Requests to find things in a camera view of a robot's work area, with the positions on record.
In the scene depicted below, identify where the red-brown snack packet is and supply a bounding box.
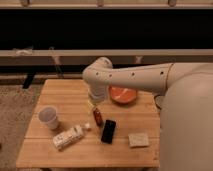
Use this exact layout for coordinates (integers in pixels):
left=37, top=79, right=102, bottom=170
left=93, top=108, right=103, bottom=127

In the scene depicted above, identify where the white plastic bottle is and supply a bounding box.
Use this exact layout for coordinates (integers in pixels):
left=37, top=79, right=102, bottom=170
left=53, top=123, right=91, bottom=150

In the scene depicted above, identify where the black smartphone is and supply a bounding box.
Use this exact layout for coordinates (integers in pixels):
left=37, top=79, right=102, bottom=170
left=101, top=120, right=116, bottom=144

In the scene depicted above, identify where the orange ceramic bowl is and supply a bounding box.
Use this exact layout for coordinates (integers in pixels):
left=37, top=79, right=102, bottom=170
left=109, top=86, right=138, bottom=104

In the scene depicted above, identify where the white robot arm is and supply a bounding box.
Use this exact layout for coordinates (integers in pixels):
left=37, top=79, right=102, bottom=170
left=82, top=57, right=213, bottom=171

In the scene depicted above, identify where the beige square sponge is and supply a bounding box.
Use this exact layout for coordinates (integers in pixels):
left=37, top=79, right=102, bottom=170
left=128, top=133, right=149, bottom=148

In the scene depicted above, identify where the white plastic cup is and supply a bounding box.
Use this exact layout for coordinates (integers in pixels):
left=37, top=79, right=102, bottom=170
left=38, top=106, right=59, bottom=130

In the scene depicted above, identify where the wooden table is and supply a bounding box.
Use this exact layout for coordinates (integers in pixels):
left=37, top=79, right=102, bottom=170
left=15, top=78, right=162, bottom=169

